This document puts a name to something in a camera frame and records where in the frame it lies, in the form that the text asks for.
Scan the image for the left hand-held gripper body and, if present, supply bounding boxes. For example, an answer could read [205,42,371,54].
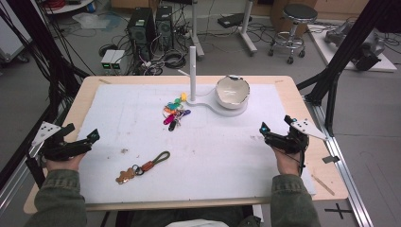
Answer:
[31,121,93,162]

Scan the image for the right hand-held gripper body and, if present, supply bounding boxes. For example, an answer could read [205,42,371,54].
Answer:
[265,118,329,155]

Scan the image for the bear keychain with green strap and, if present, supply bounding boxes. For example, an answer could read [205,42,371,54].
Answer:
[114,150,171,185]

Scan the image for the key bunch with colourful tags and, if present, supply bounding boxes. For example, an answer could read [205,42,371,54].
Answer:
[162,92,192,132]

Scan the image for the white key stand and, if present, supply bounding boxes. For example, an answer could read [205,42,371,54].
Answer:
[177,45,249,118]

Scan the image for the person's left hand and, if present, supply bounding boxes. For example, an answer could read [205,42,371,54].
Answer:
[46,153,86,173]

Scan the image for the person's right hand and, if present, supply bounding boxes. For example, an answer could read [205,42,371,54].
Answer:
[272,148,302,177]

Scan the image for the black tape piece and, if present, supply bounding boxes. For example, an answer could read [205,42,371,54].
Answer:
[322,155,341,165]

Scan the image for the thin wooden stick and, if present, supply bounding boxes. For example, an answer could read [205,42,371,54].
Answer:
[310,173,336,197]

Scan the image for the white ceramic bowl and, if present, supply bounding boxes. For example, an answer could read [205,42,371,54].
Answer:
[215,74,251,111]

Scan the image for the white foam mat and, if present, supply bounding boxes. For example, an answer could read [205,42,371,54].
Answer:
[77,83,317,205]

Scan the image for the white power supply box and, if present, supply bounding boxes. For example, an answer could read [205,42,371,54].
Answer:
[100,49,116,71]
[110,50,126,72]

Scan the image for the white platform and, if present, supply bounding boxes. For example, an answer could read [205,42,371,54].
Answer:
[306,23,398,74]

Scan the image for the black tape cross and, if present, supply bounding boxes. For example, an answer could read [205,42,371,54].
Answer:
[324,202,353,220]

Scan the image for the black round floor object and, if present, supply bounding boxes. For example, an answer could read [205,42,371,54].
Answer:
[98,43,119,58]

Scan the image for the white desk leg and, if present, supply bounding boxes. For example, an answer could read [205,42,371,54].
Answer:
[188,0,206,61]
[238,0,258,57]

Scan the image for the black round stool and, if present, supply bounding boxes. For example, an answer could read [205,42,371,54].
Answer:
[268,3,319,65]

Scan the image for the black flat box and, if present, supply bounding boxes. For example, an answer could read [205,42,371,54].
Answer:
[217,12,253,29]

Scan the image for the person's legs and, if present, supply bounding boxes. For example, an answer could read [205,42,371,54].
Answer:
[114,204,263,227]

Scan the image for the large black computer tower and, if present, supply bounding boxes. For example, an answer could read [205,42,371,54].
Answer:
[127,7,158,62]

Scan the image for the grey machine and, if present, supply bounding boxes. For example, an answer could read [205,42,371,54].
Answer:
[324,22,387,72]

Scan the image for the small black computer tower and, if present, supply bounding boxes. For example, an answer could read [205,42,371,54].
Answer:
[154,5,175,50]

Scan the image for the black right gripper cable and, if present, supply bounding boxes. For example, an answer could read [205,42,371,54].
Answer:
[283,150,307,177]

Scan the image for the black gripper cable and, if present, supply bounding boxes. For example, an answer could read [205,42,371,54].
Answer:
[283,150,307,177]
[25,153,48,189]

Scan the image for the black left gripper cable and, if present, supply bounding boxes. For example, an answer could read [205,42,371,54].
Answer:
[25,153,48,189]

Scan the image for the aluminium rail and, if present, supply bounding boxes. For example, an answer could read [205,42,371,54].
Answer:
[0,150,44,218]
[303,94,375,227]

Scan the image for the black metal frame beam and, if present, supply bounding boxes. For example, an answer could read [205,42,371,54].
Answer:
[296,0,401,136]

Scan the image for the black cable coil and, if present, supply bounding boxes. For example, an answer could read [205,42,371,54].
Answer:
[163,49,187,70]

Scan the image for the black metal frame with cables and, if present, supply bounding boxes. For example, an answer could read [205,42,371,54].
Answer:
[0,0,93,190]

